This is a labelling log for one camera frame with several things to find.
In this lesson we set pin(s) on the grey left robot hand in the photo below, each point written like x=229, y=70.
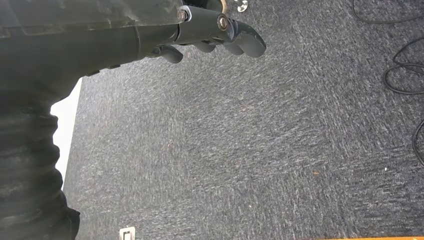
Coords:
x=99, y=43

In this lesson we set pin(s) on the white flat panel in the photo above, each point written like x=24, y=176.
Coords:
x=64, y=132

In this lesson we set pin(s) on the chrome stool base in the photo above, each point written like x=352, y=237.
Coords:
x=242, y=5

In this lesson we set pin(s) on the floor socket with yellow label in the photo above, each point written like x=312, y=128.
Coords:
x=127, y=233

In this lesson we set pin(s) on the yellow floor tape strip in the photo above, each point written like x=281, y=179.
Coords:
x=381, y=238

